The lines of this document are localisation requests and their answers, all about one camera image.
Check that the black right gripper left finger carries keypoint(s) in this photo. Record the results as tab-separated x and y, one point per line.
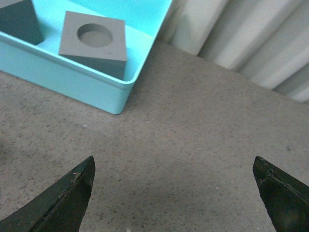
60	208

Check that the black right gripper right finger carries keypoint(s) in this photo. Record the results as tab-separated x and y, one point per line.
286	199

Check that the gray block with round hole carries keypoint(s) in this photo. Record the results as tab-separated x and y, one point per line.
95	41

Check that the gray block with square hole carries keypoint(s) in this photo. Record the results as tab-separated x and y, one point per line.
18	18

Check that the blue plastic box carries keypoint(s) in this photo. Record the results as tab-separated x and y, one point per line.
41	64

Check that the white curtain backdrop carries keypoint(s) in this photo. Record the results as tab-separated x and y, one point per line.
267	41

